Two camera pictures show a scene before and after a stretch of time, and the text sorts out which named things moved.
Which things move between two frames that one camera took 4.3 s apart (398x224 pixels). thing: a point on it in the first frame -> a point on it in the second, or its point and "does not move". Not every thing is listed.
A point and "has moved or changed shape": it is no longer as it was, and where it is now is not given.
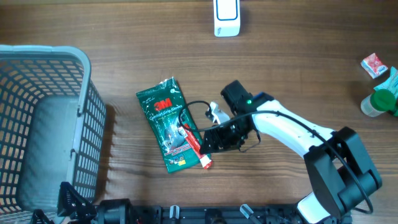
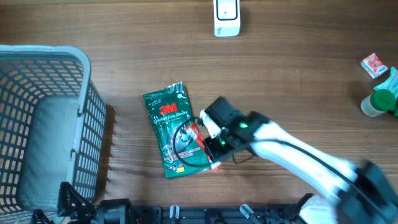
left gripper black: (83, 213) does not move
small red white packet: (374, 65) does not move
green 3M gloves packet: (164, 105) has moved or changed shape
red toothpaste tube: (194, 145) -> (194, 132)
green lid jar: (381, 101) does not move
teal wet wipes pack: (391, 84) does not move
